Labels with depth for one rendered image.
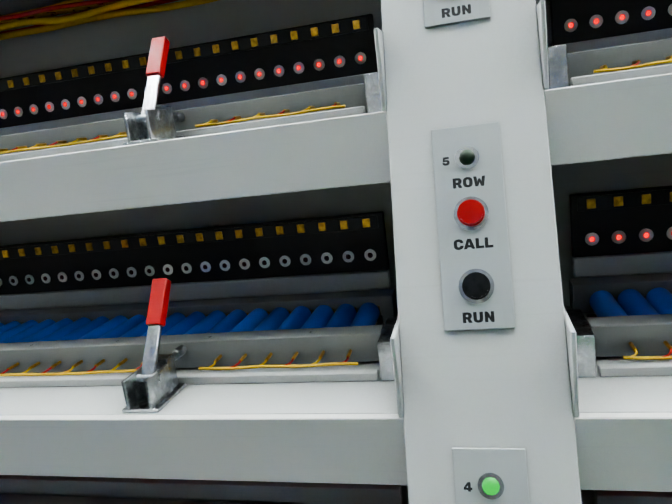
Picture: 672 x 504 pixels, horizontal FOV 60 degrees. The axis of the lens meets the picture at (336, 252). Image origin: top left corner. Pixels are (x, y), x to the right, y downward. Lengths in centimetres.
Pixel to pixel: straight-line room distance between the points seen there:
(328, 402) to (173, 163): 20
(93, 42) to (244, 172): 40
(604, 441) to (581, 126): 18
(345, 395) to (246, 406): 7
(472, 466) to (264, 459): 13
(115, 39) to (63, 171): 31
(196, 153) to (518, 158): 21
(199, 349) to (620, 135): 33
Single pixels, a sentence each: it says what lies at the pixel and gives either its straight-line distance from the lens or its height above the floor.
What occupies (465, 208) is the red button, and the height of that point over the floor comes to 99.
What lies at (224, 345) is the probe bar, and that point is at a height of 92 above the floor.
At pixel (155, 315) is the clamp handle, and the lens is 44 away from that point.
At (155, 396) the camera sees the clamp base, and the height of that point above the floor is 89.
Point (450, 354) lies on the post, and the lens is 35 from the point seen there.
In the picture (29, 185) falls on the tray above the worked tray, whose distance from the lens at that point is 50.
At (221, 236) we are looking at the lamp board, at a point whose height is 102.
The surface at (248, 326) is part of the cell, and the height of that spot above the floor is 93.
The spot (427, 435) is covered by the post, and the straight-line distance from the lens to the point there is 36.
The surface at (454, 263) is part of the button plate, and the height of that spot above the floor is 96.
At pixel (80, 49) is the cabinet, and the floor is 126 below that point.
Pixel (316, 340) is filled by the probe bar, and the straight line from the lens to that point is 43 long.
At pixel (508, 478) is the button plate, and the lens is 36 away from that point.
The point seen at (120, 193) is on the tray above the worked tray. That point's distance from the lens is 45.
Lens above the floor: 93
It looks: 7 degrees up
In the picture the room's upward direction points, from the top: 2 degrees counter-clockwise
